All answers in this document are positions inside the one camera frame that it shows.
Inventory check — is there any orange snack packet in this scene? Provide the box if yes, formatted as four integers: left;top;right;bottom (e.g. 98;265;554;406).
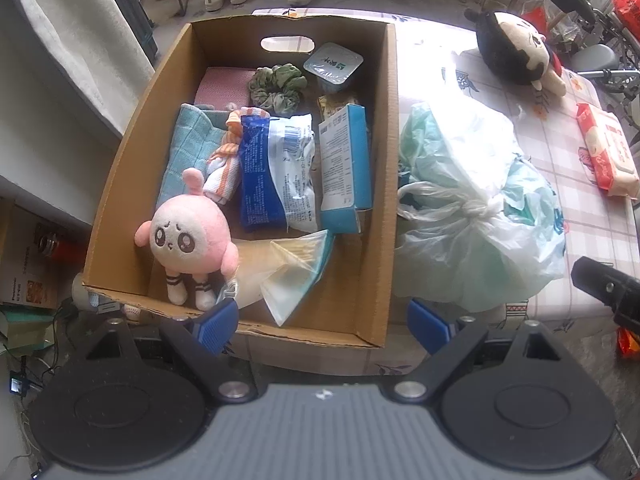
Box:
617;327;640;359

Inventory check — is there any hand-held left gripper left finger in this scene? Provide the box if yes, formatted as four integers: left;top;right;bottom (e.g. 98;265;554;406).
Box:
86;299;257;405

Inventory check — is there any pink plush toy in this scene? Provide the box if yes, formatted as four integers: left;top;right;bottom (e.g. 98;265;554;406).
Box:
134;167;242;312

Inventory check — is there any black haired plush doll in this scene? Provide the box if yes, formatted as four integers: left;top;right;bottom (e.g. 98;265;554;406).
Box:
464;8;569;99

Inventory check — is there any printed brown carton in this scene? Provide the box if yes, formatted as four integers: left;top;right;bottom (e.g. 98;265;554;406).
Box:
0;197;92;311

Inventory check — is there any red plastic bag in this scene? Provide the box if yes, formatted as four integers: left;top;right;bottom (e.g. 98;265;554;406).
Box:
611;0;640;24

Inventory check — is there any gold tissue pack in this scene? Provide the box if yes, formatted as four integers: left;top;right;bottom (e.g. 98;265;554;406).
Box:
317;91;362;122

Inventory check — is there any small black charger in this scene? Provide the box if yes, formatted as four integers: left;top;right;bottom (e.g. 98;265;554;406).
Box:
9;369;32;397

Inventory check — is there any blue white plastic package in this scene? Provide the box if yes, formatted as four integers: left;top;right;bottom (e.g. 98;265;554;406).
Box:
237;112;321;234

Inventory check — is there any white yogurt cup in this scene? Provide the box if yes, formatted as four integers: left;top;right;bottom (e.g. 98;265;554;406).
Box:
302;42;364;94

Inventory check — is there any brown cardboard box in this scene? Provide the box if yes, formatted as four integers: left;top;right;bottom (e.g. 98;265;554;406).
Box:
81;14;400;350

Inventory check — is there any green white scrunchie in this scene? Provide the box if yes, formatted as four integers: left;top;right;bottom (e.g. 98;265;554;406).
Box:
248;62;309;114

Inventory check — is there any red cream wet wipes pack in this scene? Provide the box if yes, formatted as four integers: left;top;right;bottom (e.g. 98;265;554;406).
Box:
576;102;640;199

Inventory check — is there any checked floral tablecloth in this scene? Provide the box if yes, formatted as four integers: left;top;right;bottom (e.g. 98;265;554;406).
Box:
230;7;640;377

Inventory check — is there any blue cardboard box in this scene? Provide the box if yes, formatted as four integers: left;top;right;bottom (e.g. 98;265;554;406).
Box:
317;103;375;235

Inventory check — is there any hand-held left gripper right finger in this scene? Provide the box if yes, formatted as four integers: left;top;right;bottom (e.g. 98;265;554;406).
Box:
391;298;562;404

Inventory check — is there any dark storage cabinet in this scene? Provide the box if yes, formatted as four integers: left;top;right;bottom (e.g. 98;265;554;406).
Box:
99;0;159;62

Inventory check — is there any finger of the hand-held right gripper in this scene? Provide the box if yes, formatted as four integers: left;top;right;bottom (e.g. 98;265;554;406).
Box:
571;256;640;337

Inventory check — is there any red metal canister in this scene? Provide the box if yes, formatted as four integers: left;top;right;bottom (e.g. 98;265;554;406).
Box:
33;231;87;262

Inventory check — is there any orange striped towel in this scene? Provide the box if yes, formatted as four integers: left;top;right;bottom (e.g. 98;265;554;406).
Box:
202;106;274;207

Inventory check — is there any pink mesh sponge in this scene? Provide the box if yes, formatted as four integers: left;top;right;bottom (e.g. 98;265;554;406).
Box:
194;66;262;109

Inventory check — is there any teal cloth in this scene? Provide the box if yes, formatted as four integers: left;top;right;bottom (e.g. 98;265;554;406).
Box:
160;103;227;207

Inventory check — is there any white plastic bag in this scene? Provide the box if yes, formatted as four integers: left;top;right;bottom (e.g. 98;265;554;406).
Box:
395;50;569;314

